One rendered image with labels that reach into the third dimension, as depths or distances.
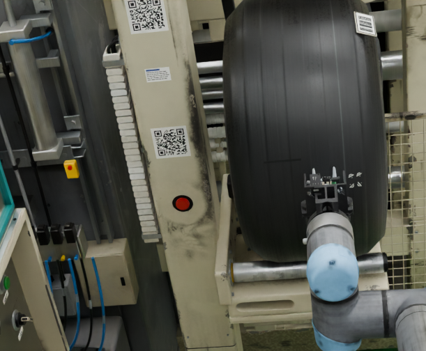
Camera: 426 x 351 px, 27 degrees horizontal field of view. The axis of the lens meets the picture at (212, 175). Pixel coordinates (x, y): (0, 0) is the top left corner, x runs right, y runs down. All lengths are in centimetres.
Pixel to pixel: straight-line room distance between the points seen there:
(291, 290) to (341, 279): 65
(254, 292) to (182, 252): 19
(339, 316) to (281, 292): 59
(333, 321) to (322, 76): 49
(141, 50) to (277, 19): 27
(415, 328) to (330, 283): 14
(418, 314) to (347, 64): 54
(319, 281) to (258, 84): 48
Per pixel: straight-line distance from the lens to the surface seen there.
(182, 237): 199
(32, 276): 174
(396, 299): 139
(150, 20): 172
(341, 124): 162
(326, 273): 131
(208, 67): 221
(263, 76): 165
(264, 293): 196
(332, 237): 135
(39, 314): 180
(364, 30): 171
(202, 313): 213
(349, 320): 138
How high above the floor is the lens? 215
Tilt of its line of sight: 33 degrees down
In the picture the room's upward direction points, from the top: 9 degrees counter-clockwise
